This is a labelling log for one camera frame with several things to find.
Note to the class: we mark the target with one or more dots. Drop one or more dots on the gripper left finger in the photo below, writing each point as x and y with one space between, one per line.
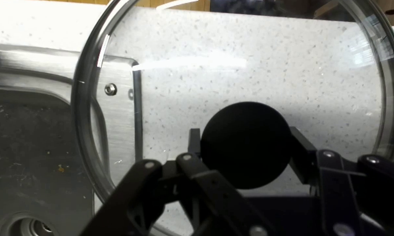
196 183

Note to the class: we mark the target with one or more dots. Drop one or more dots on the stainless steel sink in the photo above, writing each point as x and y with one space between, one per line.
36 147

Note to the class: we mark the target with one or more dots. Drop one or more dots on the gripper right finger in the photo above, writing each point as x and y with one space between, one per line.
334 183

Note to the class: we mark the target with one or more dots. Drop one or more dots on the glass pot lid black knob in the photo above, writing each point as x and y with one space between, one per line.
246 144

